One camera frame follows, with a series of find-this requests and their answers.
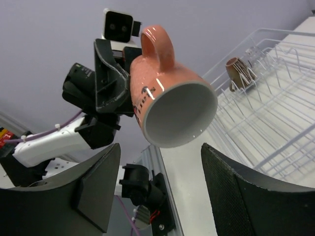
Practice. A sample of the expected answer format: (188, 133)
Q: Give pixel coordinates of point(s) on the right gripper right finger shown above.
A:
(246, 202)

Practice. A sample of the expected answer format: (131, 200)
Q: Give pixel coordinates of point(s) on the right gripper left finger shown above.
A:
(74, 202)

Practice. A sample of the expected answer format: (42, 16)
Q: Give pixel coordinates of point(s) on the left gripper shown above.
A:
(112, 78)

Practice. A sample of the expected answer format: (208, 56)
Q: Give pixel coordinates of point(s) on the pink mug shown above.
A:
(172, 104)

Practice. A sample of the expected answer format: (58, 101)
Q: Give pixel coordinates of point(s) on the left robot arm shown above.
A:
(86, 130)

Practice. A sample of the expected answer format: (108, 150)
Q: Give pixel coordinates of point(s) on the clear dish rack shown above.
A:
(270, 125)

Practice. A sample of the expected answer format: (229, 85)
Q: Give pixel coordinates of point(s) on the brown mug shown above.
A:
(240, 74)

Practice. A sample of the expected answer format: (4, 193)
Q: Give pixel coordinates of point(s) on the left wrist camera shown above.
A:
(119, 28)

